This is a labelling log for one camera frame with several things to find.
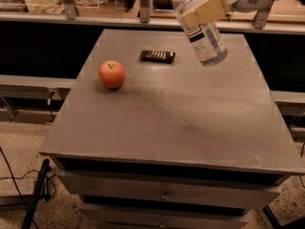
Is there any grey side bench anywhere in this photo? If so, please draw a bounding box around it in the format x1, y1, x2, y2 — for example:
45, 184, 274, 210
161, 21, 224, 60
0, 74, 76, 121

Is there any grey drawer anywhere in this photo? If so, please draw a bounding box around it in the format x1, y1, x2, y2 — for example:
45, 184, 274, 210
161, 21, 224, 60
79, 203, 246, 229
58, 171, 280, 210

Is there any black floor cable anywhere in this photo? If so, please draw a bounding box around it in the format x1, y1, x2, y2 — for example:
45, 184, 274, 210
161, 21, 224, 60
0, 145, 41, 229

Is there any black tripod leg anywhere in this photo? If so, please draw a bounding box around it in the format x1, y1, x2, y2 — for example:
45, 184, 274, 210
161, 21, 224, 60
21, 158, 51, 229

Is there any lower grey drawer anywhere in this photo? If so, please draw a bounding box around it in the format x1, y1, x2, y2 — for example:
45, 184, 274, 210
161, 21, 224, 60
79, 203, 246, 229

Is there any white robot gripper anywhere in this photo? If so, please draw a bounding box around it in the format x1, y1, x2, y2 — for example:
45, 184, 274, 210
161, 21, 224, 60
181, 0, 274, 28

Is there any clear blue-label plastic bottle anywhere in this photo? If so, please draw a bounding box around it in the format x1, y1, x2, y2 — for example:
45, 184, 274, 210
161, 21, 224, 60
173, 0, 228, 67

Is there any black snack bar packet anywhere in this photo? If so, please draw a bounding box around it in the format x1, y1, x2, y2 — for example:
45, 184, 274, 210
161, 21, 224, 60
139, 51, 175, 64

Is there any upper grey drawer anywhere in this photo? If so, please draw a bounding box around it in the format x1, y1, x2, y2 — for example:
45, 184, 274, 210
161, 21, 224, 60
58, 171, 280, 210

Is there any grey metal rail frame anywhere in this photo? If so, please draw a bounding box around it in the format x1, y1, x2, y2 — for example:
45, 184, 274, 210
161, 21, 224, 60
1, 0, 304, 34

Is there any grey drawer cabinet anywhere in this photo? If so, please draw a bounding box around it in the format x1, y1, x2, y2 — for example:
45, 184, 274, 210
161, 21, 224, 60
41, 30, 304, 219

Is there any red apple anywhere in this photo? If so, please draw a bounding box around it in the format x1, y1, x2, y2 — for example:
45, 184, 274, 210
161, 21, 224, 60
98, 60, 126, 89

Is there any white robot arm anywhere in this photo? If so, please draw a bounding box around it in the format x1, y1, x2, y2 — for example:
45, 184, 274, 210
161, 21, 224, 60
177, 0, 276, 29

